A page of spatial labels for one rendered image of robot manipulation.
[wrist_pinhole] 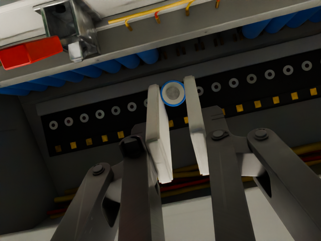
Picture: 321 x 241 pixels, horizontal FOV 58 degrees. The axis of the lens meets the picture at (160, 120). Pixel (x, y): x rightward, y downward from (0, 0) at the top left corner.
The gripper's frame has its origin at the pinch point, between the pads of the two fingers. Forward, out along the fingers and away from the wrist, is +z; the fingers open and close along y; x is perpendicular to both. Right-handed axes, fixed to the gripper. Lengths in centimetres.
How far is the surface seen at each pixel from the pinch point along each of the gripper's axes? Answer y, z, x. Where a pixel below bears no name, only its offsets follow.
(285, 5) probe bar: 8.6, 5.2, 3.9
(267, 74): 9.9, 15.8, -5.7
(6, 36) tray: -10.1, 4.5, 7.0
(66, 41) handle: -4.5, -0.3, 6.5
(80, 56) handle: -4.7, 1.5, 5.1
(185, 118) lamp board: -0.3, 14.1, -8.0
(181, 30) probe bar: 1.5, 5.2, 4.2
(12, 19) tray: -8.2, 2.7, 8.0
